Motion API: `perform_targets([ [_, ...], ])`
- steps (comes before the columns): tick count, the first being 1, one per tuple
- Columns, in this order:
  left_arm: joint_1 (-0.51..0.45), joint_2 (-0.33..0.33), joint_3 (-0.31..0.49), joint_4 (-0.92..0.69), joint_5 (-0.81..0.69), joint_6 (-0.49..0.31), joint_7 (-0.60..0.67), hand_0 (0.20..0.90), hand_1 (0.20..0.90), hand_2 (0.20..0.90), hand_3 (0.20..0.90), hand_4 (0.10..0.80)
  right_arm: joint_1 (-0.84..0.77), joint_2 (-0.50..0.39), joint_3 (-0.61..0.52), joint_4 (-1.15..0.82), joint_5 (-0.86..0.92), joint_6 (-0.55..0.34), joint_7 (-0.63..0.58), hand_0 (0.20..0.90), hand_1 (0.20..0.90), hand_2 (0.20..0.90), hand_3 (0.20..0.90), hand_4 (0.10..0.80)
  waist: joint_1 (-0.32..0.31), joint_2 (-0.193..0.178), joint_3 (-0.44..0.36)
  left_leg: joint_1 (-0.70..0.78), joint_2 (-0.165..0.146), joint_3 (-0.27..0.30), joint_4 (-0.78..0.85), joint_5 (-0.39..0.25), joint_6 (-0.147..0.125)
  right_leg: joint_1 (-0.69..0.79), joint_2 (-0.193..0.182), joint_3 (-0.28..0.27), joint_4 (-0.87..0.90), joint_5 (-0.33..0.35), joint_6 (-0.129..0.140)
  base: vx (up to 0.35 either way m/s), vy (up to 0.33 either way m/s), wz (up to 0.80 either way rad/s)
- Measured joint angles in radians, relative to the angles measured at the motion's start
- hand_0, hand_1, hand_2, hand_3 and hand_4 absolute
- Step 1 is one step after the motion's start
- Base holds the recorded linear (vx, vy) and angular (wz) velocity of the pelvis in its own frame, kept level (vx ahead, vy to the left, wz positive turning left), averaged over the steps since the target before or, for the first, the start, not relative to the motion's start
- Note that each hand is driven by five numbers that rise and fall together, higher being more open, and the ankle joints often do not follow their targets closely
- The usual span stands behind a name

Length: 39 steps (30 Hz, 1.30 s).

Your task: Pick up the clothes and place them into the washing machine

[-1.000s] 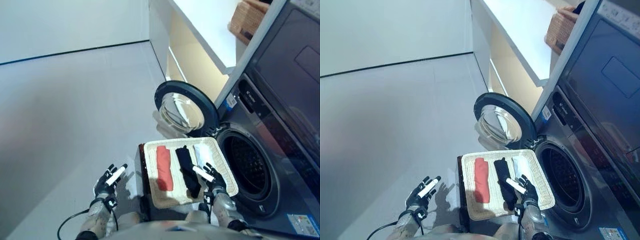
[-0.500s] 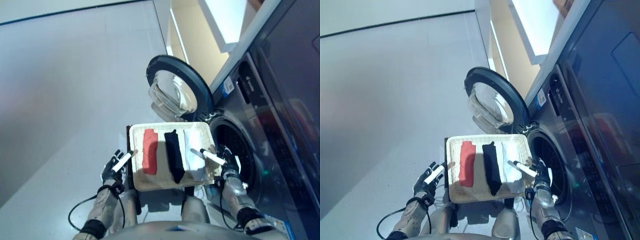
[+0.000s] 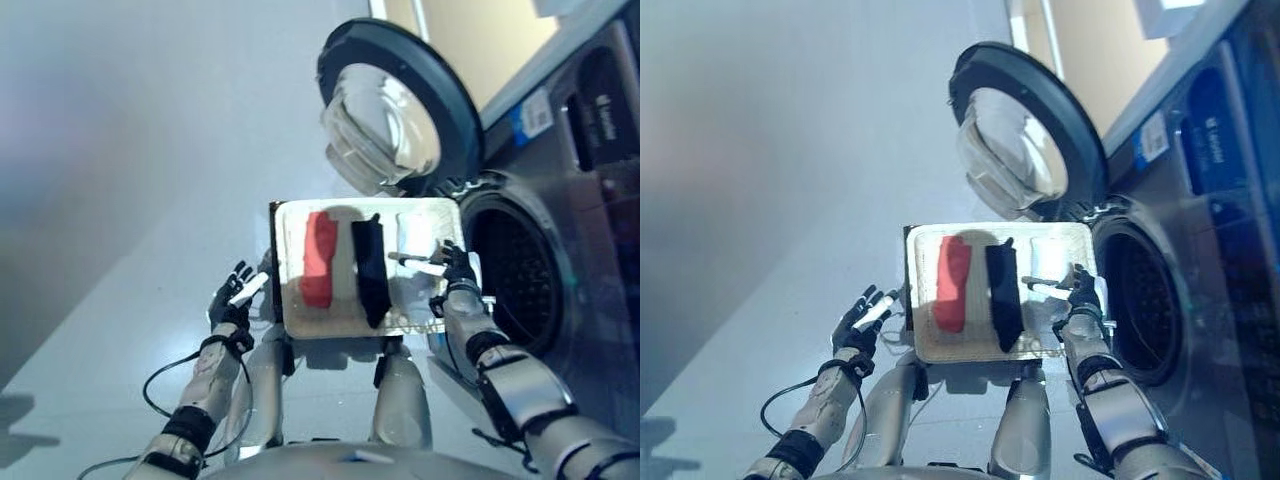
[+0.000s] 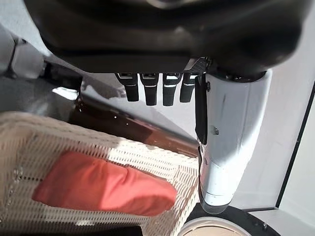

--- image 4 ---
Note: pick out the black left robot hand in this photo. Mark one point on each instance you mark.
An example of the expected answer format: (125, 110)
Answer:
(147, 37)

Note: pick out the red cloth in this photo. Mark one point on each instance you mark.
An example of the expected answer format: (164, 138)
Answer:
(103, 184)

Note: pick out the round washing machine door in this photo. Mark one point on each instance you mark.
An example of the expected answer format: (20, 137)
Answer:
(246, 221)

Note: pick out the white wicker basket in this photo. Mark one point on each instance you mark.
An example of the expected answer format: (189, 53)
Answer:
(73, 137)

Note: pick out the silver left robot leg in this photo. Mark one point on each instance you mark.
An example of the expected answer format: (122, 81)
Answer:
(22, 56)

